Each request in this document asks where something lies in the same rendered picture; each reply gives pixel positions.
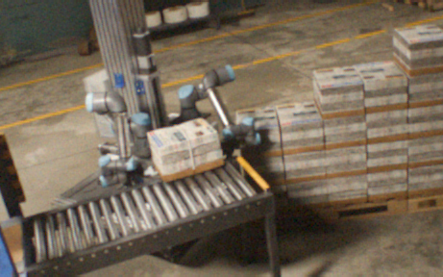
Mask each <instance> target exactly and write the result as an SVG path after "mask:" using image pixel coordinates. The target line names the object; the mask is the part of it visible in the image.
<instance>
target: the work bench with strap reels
mask: <svg viewBox="0 0 443 277"><path fill-rule="evenodd" d="M213 5H214V10H215V13H214V12H212V11H211V10H210V9H209V3H208V2H207V0H203V2H197V3H189V4H187V5H186V7H174V8H170V9H167V10H165V11H162V12H163V17H164V18H161V17H160V12H147V13H146V22H147V26H148V31H149V34H152V33H155V32H159V31H162V30H167V29H170V28H174V27H178V26H182V25H189V24H194V23H197V22H201V21H205V20H206V21H207V23H205V24H210V21H209V20H210V19H213V18H216V23H217V29H216V30H217V31H219V30H223V29H221V28H220V22H219V10H218V3H217V0H213Z"/></svg>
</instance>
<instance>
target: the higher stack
mask: <svg viewBox="0 0 443 277"><path fill-rule="evenodd" d="M393 32H394V34H393V40H394V55H395V57H396V58H398V59H399V60H400V61H401V63H402V64H403V65H405V66H406V67H407V68H408V69H409V70H411V69H417V68H424V67H425V68H430V67H437V66H442V65H443V30H441V29H438V27H437V26H435V25H433V24H431V25H423V26H418V25H417V26H411V27H405V28H400V29H394V31H393ZM393 63H394V64H396V62H395V61H393ZM396 65H397V64H396ZM397 66H398V68H399V69H400V70H402V71H403V69H402V68H401V67H400V66H399V65H397ZM403 73H405V72H404V71H403ZM405 75H406V76H407V78H408V80H407V81H408V83H407V101H408V102H409V103H415V102H422V101H428V100H434V99H440V98H443V72H437V73H432V74H426V75H421V74H419V75H413V76H408V74H407V73H405ZM407 113H408V115H407V123H408V125H409V126H408V128H409V129H408V133H409V134H417V133H423V132H429V131H436V130H443V105H433V106H427V107H421V108H414V109H410V108H409V107H407ZM407 151H408V152H407V153H408V155H407V162H408V163H409V164H411V163H419V162H425V161H433V160H440V159H443V135H440V136H433V137H426V138H414V139H408V150H407ZM406 175H407V190H408V191H412V190H418V189H432V188H439V187H443V164H435V165H427V166H420V167H413V168H407V170H406ZM421 195H422V196H421ZM442 208H443V192H437V193H424V194H417V195H410V196H407V212H408V213H414V212H421V211H427V210H435V209H442Z"/></svg>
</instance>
